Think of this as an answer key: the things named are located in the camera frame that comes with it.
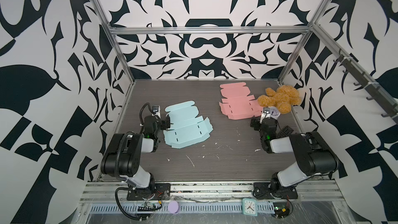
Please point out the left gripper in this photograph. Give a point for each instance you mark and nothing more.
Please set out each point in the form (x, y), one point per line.
(163, 123)

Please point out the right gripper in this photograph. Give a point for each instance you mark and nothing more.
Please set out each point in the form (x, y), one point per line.
(258, 123)

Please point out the light blue paper box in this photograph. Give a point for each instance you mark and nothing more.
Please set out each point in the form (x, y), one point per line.
(187, 126)

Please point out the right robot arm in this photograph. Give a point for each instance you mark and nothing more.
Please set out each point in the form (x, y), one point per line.
(313, 157)

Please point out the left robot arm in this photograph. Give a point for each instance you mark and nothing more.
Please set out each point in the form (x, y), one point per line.
(123, 155)

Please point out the pink flat paper box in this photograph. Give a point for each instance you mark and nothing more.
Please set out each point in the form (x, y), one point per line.
(238, 102)

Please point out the white alarm clock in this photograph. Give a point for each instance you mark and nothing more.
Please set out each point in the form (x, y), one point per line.
(274, 112)

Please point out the black remote control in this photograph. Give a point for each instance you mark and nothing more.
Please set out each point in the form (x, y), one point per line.
(284, 132)

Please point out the brown teddy bear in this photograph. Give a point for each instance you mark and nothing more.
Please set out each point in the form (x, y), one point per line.
(283, 98)

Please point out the green square clock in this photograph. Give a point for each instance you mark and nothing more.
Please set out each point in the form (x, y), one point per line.
(249, 207)

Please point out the right circuit board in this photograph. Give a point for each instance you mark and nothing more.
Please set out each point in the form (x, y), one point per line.
(282, 211)

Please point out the circuit board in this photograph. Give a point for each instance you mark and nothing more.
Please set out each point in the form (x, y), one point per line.
(150, 207)
(282, 211)

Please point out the purple round lid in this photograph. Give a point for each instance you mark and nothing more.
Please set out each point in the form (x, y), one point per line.
(173, 207)

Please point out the left circuit board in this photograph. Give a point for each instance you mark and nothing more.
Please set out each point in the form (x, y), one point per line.
(150, 207)

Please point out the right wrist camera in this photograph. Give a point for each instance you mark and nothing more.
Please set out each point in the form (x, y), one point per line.
(266, 114)

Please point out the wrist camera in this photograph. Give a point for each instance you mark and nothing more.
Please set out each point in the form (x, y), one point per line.
(156, 110)
(266, 114)

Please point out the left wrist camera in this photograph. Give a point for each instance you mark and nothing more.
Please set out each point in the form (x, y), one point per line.
(156, 110)

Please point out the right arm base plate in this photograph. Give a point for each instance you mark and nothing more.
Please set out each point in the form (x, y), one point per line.
(266, 191)

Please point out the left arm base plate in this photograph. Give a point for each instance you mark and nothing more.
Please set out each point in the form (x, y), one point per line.
(158, 191)

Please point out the wall hook rail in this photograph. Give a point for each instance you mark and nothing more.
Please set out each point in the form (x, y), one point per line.
(363, 80)

